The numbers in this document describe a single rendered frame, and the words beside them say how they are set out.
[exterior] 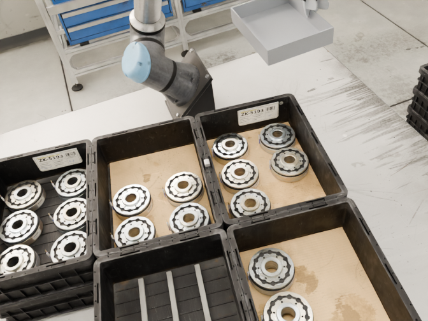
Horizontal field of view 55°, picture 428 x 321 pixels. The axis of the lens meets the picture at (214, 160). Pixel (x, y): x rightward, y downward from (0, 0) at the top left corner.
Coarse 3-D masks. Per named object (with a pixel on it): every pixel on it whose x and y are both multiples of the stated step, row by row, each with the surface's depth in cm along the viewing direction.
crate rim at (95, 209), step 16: (144, 128) 119; (192, 128) 116; (96, 144) 116; (96, 160) 112; (96, 176) 108; (208, 176) 104; (96, 192) 104; (96, 208) 101; (96, 224) 99; (96, 240) 95; (160, 240) 93; (96, 256) 92
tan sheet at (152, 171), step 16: (192, 144) 126; (128, 160) 125; (144, 160) 124; (160, 160) 123; (176, 160) 122; (192, 160) 122; (112, 176) 121; (128, 176) 120; (144, 176) 120; (160, 176) 119; (112, 192) 117; (160, 192) 115; (112, 208) 113; (160, 208) 111; (208, 208) 109; (160, 224) 108
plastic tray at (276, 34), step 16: (256, 0) 130; (272, 0) 132; (288, 0) 134; (240, 16) 131; (256, 16) 132; (272, 16) 130; (288, 16) 129; (304, 16) 127; (320, 16) 118; (256, 32) 126; (272, 32) 124; (288, 32) 123; (304, 32) 122; (320, 32) 113; (256, 48) 119; (272, 48) 111; (288, 48) 113; (304, 48) 115; (272, 64) 115
